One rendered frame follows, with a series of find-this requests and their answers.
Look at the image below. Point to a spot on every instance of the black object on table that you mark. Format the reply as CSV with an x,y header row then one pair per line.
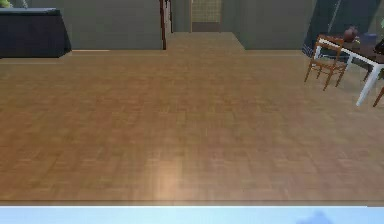
x,y
380,47

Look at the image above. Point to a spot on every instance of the green house plant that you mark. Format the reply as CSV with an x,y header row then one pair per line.
x,y
4,3

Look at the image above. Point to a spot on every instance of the pale blue flat surface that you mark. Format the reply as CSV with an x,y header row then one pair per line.
x,y
166,216

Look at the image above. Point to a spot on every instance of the dark blue curtain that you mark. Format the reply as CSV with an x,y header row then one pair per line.
x,y
336,16

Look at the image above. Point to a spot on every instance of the dark red round vase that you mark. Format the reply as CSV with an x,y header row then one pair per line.
x,y
350,34

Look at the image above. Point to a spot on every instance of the dark red wooden door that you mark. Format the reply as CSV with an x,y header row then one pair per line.
x,y
162,23

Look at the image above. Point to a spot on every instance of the brown wooden chair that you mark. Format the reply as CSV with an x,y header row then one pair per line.
x,y
378,97
328,65

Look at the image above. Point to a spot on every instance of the white framed dark table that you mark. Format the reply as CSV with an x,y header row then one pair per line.
x,y
368,55

